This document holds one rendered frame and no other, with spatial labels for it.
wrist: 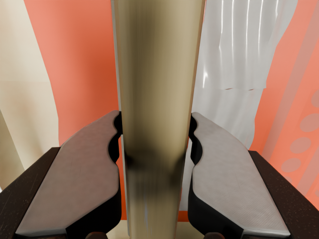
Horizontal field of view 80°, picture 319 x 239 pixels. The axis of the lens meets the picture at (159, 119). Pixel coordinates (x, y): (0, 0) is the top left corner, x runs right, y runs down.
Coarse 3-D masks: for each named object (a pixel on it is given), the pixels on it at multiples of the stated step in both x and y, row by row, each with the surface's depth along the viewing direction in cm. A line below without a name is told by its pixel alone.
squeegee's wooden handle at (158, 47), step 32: (128, 0) 6; (160, 0) 6; (192, 0) 6; (128, 32) 6; (160, 32) 6; (192, 32) 6; (128, 64) 7; (160, 64) 7; (192, 64) 7; (128, 96) 7; (160, 96) 7; (192, 96) 8; (128, 128) 8; (160, 128) 8; (128, 160) 9; (160, 160) 9; (128, 192) 10; (160, 192) 10; (160, 224) 11
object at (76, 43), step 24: (24, 0) 15; (48, 0) 15; (72, 0) 15; (96, 0) 15; (48, 24) 15; (72, 24) 15; (96, 24) 15; (48, 48) 16; (72, 48) 16; (96, 48) 16; (288, 48) 17; (48, 72) 17; (72, 72) 17; (96, 72) 17
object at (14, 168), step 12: (0, 120) 19; (0, 132) 19; (0, 144) 19; (12, 144) 21; (0, 156) 19; (12, 156) 21; (0, 168) 19; (12, 168) 21; (0, 180) 19; (12, 180) 21; (0, 192) 19
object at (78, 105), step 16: (64, 96) 18; (80, 96) 18; (96, 96) 18; (112, 96) 18; (272, 96) 19; (64, 112) 19; (80, 112) 19; (96, 112) 19; (256, 112) 20; (64, 128) 20; (80, 128) 20; (256, 128) 20; (256, 144) 21
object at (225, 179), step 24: (192, 120) 11; (192, 144) 10; (216, 144) 9; (240, 144) 9; (216, 168) 7; (240, 168) 8; (192, 192) 7; (216, 192) 6; (240, 192) 6; (264, 192) 7; (192, 216) 7; (216, 216) 6; (240, 216) 6; (264, 216) 6
